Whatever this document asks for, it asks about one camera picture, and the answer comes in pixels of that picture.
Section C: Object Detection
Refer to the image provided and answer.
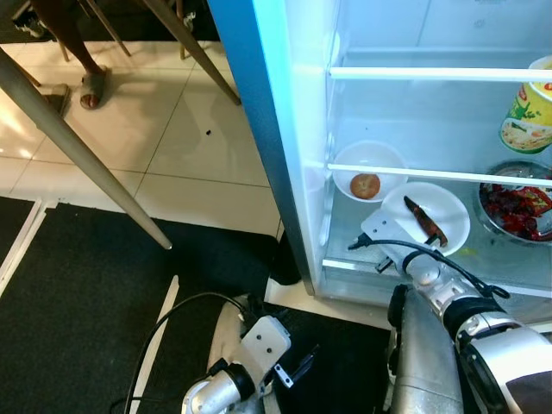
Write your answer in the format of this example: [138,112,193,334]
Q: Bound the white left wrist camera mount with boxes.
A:
[241,315,292,381]

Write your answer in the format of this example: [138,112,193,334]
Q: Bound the round metal bowl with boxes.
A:
[477,160,552,243]

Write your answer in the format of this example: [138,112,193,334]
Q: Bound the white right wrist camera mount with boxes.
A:
[361,210,417,261]

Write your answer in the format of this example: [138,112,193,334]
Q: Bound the light wooden table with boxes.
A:
[0,0,242,251]

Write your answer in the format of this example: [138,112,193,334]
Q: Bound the dried red chili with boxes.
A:
[403,196,449,248]

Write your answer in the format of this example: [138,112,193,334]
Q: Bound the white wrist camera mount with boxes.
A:
[361,210,417,261]
[241,315,292,381]

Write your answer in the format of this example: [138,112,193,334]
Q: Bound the glass fridge shelf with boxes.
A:
[326,142,552,187]
[328,47,552,85]

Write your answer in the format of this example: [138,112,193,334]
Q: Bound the round reddish brown food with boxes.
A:
[350,173,381,200]

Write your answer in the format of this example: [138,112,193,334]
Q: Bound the red food packets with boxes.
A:
[481,183,552,241]

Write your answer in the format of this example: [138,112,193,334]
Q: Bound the silver blue fridge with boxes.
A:
[207,0,552,333]

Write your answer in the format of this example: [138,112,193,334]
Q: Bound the small white bowl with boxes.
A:
[332,141,408,204]

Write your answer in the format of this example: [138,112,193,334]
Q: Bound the white round plate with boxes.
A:
[380,181,471,257]

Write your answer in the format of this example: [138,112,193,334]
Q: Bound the yellow instant noodle cup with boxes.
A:
[500,56,552,156]

